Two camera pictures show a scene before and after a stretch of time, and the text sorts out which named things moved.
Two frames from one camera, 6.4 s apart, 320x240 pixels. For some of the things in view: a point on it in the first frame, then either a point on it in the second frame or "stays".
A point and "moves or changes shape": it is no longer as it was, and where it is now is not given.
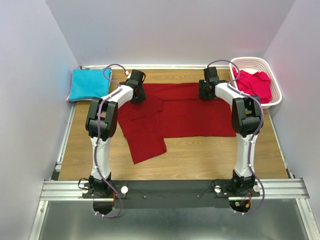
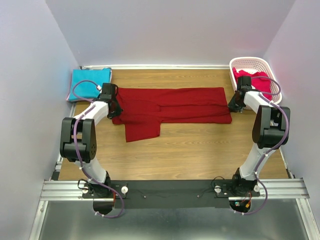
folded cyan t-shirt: [89, 83] stays
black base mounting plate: [172, 194] stays
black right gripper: [201, 94] → [232, 107]
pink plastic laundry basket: [254, 65] stays
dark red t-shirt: [171, 110] moves or changes shape
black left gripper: [142, 96] → [117, 111]
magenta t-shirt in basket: [258, 84] stays
